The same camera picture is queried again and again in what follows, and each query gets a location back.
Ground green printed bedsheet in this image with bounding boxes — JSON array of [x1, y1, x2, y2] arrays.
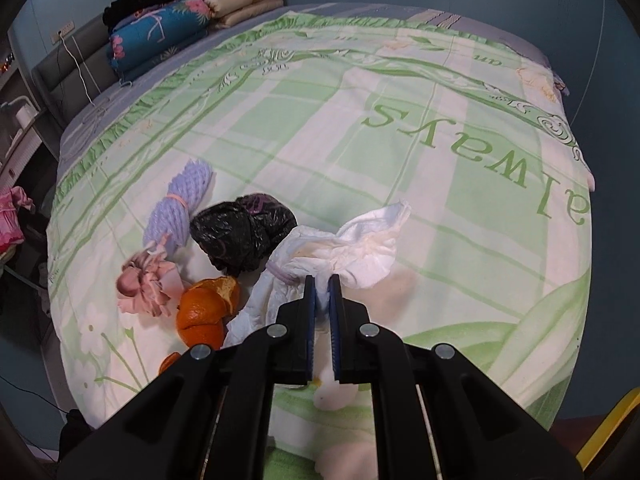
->
[[47, 12, 598, 480]]

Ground black trash can yellow rim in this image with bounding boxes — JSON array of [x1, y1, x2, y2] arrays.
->
[[575, 390, 636, 471]]

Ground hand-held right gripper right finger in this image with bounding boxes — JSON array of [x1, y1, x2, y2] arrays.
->
[[327, 274, 586, 480]]

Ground large purple foam net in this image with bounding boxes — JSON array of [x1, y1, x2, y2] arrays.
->
[[143, 158, 217, 256]]

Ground grey padded headboard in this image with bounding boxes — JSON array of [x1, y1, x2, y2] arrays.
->
[[31, 0, 241, 133]]

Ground white charging cable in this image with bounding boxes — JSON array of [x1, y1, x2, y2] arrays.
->
[[60, 35, 131, 126]]

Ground blue floral pillow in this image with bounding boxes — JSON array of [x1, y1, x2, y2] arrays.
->
[[107, 0, 213, 83]]

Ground white shelf desk unit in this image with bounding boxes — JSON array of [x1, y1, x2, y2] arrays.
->
[[0, 50, 61, 196]]

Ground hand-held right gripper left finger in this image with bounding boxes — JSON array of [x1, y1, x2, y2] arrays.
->
[[57, 274, 321, 480]]

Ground small black plastic bag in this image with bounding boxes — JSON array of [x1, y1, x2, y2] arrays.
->
[[190, 192, 299, 275]]

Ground white desk lamp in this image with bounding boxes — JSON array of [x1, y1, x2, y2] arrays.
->
[[0, 95, 38, 128]]

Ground white tissue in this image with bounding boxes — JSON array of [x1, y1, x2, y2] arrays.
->
[[222, 200, 413, 351]]

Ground pink clothing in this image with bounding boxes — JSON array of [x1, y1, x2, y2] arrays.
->
[[0, 186, 36, 256]]

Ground beige stacked pillows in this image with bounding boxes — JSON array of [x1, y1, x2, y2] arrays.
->
[[202, 0, 286, 31]]

